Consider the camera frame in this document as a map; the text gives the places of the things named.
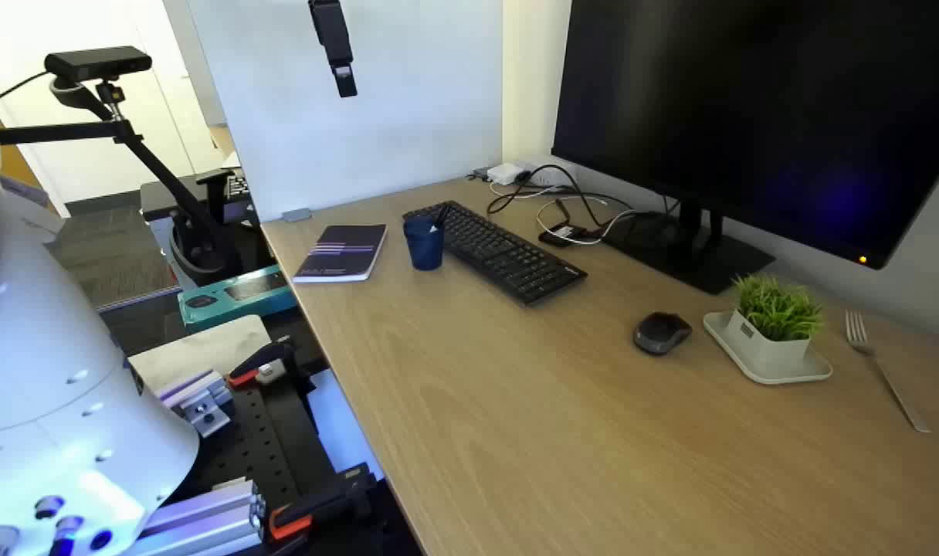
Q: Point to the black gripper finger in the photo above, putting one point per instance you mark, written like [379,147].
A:
[332,42]

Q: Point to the blue cup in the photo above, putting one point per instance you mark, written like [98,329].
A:
[424,248]

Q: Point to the dark notebook with pink stripes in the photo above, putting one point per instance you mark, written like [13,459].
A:
[340,253]

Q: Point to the small white power adapter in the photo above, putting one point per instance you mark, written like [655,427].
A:
[507,174]

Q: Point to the teal box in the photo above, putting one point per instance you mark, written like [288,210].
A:
[231,297]

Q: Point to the black and white dongle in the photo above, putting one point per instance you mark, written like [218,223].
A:
[567,236]

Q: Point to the beige board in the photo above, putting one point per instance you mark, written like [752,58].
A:
[194,349]

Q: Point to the small purple and white box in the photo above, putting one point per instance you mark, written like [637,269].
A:
[194,401]

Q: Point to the black perforated breadboard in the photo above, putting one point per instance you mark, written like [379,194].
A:
[285,442]

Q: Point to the black monitor stand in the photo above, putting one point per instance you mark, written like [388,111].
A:
[703,258]

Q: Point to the black computer monitor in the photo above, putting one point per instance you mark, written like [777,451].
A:
[756,104]

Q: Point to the dark grey computer mouse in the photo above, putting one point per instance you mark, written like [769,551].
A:
[663,333]

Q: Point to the aluminium extrusion bar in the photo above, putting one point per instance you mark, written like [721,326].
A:
[209,520]

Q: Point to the green plant in white pot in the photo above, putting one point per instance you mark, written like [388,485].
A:
[772,329]

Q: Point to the white square tray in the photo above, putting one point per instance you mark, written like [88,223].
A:
[814,368]

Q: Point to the silver fork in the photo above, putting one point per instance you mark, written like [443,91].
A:
[880,370]

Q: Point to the grey divider bracket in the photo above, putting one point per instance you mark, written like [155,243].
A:
[296,217]

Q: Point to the black camera stand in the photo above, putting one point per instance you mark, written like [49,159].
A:
[155,171]

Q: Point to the black camera on stand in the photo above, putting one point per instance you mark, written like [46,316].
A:
[95,63]

